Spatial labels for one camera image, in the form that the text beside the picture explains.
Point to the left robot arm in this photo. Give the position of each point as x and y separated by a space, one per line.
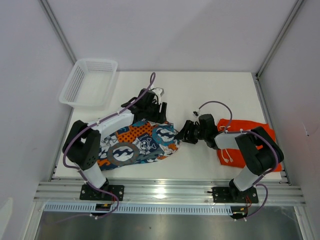
85 140

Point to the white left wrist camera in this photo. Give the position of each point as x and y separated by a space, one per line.
158 91

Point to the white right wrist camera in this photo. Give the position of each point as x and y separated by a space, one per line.
196 114

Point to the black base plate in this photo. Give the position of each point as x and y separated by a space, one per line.
90 194
223 194

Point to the white plastic basket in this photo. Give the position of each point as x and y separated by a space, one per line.
90 83

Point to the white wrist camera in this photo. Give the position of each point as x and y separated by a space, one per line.
158 91
196 114

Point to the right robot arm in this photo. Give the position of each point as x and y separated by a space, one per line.
260 152

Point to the aluminium mounting rail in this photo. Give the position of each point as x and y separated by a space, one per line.
166 191

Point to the white slotted cable duct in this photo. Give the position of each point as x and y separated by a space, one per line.
132 208

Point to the orange shorts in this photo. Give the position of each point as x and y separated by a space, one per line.
233 157

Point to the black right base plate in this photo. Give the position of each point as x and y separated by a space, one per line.
223 194

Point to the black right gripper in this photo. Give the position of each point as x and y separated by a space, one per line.
183 135

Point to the patterned multicolour shorts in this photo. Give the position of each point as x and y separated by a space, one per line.
140 143

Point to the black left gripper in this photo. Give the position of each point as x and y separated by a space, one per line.
159 118

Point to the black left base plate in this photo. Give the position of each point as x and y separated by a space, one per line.
90 194

